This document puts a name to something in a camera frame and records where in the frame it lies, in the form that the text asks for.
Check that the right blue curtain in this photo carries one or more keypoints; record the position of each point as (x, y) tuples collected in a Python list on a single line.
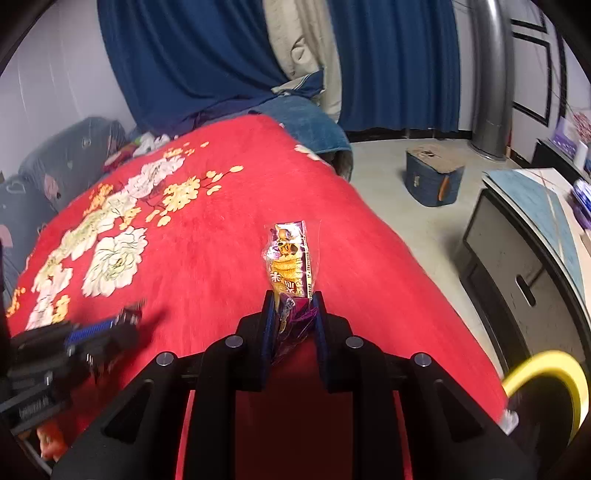
[(400, 64)]

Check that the red floral blanket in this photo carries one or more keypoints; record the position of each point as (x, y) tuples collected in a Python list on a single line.
[(184, 231)]

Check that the blue curtain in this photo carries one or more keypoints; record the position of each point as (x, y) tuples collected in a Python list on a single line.
[(180, 64), (400, 64)]

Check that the blue storage stool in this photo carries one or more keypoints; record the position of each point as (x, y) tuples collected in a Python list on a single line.
[(433, 174)]

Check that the left hand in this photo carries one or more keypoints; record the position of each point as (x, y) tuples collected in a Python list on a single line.
[(51, 439)]

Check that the tissue pack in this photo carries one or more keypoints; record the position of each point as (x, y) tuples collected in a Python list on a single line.
[(581, 190)]

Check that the coffee table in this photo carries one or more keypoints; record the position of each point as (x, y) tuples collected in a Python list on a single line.
[(528, 268)]

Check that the silver tower air conditioner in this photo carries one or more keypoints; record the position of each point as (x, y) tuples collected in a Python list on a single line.
[(494, 77)]

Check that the purple cloth bag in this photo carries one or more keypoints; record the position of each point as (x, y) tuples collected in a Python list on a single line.
[(581, 217)]

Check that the left blue curtain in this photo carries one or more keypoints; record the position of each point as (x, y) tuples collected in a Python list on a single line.
[(180, 64)]

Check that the plush toys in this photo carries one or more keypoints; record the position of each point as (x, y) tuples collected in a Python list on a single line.
[(141, 145)]

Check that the yellow rimmed trash bin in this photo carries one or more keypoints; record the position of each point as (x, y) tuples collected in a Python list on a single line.
[(548, 401)]

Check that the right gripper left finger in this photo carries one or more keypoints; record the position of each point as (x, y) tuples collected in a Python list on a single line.
[(177, 404)]

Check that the purple box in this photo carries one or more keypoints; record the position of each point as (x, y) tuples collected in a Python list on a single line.
[(565, 137)]

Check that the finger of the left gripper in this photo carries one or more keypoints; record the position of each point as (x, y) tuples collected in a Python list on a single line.
[(48, 340), (91, 358)]

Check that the blue denim sofa cover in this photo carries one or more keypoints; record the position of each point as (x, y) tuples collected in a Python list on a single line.
[(306, 123)]

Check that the grey sofa cushion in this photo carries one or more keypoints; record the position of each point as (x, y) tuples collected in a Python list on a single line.
[(47, 180)]

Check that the orange purple snack wrapper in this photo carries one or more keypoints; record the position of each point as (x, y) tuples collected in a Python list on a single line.
[(288, 267)]

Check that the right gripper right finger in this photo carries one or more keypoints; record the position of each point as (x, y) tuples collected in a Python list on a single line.
[(410, 416)]

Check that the beige curtain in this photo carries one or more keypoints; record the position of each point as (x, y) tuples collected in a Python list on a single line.
[(303, 42)]

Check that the black tv cabinet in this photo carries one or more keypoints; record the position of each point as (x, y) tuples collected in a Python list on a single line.
[(547, 155)]

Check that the white vase red flowers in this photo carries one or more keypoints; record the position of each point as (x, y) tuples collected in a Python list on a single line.
[(582, 154)]

